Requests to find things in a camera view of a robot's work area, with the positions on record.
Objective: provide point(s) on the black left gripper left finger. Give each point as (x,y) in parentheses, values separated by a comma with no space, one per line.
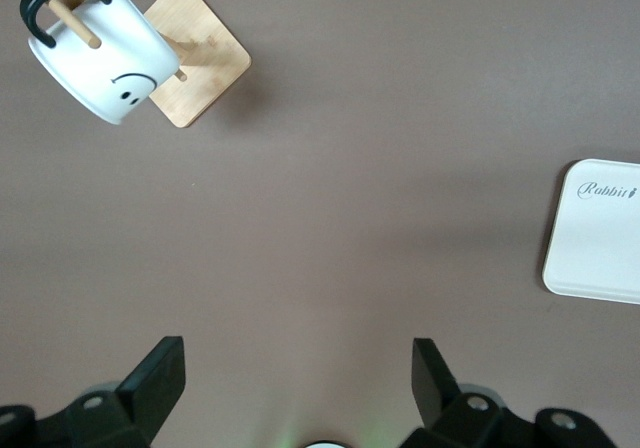
(140,398)

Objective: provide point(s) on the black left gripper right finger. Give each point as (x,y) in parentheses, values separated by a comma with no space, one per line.
(450,413)

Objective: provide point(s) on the bamboo cup rack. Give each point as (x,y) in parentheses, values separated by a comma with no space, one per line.
(210,58)

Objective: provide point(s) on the cream plastic rabbit tray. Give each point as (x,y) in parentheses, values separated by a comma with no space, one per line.
(595,248)

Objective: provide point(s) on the brown table cover mat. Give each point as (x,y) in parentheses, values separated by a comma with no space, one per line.
(350,168)

